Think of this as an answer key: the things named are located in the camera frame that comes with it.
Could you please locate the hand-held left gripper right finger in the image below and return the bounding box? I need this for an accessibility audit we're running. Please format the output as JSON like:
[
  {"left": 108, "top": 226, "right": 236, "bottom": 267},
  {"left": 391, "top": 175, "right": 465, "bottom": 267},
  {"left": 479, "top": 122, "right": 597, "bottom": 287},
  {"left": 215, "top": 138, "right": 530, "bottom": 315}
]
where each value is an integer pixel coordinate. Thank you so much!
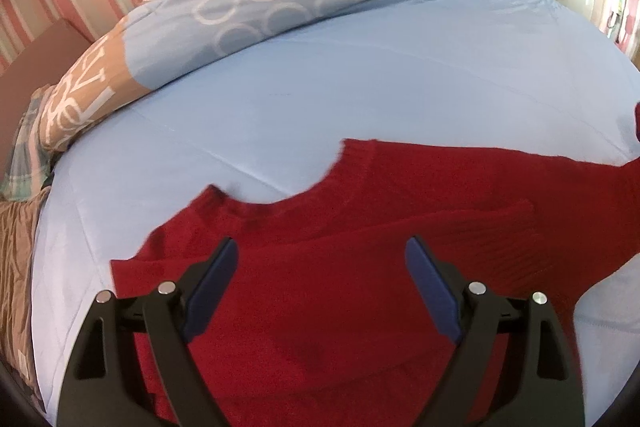
[{"left": 405, "top": 236, "right": 586, "bottom": 427}]

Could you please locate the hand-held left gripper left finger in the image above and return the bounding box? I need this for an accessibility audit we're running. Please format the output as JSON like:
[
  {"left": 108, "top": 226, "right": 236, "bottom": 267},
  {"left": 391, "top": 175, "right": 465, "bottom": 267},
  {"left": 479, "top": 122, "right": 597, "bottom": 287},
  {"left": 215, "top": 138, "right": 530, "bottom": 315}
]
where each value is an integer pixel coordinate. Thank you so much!
[{"left": 56, "top": 237, "right": 239, "bottom": 427}]

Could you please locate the red knit sweater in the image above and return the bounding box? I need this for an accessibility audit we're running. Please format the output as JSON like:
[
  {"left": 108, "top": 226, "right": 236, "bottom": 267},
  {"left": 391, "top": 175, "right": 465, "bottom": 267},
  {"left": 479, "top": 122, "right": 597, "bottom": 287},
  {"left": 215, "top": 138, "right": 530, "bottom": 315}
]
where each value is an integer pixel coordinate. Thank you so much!
[{"left": 110, "top": 138, "right": 640, "bottom": 427}]

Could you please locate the brown quilted bedspread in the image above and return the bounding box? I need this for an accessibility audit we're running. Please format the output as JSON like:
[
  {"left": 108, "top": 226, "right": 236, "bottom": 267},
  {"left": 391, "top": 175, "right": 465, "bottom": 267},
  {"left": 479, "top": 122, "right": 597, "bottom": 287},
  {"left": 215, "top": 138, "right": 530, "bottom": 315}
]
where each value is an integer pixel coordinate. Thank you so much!
[{"left": 0, "top": 187, "right": 51, "bottom": 403}]

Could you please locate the light blue bed sheet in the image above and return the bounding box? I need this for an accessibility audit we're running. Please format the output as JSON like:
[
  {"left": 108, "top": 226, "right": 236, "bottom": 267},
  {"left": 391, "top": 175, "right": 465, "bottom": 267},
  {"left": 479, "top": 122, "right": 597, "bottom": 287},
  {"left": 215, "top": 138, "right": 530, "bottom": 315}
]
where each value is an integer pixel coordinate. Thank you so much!
[{"left": 30, "top": 0, "right": 640, "bottom": 427}]

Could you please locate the patterned blue and tan duvet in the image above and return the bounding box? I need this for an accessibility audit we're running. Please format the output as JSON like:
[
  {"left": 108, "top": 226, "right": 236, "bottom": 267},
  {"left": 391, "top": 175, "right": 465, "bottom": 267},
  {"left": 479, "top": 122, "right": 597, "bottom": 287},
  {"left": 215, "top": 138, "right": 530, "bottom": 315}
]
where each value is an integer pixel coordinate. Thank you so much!
[{"left": 37, "top": 0, "right": 553, "bottom": 152}]

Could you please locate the brown headboard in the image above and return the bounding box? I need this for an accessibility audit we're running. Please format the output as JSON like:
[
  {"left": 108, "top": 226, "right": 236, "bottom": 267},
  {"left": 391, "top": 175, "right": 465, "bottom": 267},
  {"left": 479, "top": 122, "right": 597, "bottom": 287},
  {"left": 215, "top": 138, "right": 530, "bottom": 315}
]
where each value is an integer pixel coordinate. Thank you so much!
[{"left": 0, "top": 18, "right": 96, "bottom": 178}]

